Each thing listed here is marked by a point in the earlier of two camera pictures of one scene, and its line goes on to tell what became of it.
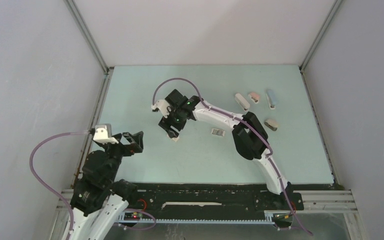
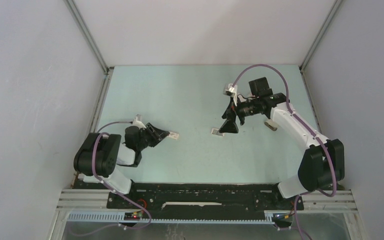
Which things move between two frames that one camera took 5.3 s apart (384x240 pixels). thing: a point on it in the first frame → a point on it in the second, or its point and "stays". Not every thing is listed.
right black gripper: (165, 123) → (229, 125)
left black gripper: (136, 144) → (156, 135)
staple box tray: (218, 132) stays
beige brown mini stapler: (271, 124) stays
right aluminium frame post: (320, 34) stays
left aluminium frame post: (73, 8) stays
